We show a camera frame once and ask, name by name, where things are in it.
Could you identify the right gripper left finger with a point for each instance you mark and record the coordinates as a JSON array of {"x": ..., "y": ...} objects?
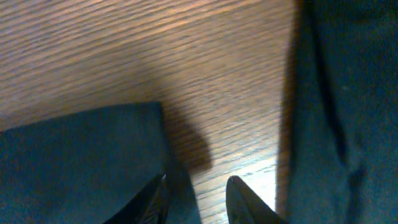
[{"x": 149, "y": 206}]

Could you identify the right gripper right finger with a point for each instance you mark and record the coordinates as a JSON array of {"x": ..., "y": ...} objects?
[{"x": 244, "y": 206}]

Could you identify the black leggings red grey waistband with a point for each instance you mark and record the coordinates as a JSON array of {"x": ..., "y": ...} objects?
[{"x": 85, "y": 167}]

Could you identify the black garment pile right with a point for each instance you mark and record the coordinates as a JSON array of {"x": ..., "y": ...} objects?
[{"x": 343, "y": 134}]

